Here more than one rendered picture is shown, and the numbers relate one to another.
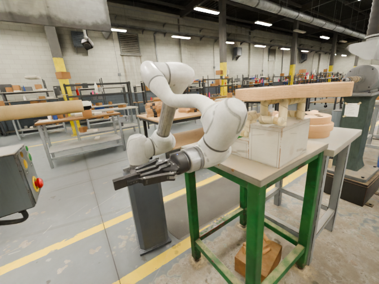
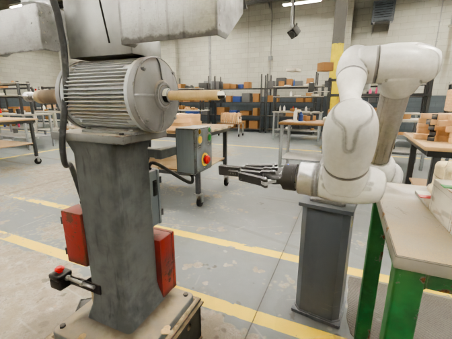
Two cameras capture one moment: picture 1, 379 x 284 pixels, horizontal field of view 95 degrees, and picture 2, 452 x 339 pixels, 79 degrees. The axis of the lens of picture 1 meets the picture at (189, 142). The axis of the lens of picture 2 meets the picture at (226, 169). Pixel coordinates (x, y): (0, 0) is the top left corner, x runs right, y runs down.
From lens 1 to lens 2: 47 cm
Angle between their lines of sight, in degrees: 54
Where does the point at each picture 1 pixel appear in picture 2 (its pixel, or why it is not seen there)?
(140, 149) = not seen: hidden behind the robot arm
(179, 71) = (397, 57)
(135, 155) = not seen: hidden behind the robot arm
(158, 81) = (345, 74)
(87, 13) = (204, 25)
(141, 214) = (307, 259)
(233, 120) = (334, 130)
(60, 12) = (189, 28)
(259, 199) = (395, 292)
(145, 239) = (303, 294)
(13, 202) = (185, 164)
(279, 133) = not seen: outside the picture
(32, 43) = (322, 27)
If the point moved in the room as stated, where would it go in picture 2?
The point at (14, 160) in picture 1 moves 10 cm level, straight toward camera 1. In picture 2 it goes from (193, 134) to (185, 137)
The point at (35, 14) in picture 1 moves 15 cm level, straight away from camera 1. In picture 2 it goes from (177, 33) to (204, 44)
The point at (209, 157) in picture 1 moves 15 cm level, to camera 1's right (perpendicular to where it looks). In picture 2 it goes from (324, 182) to (387, 200)
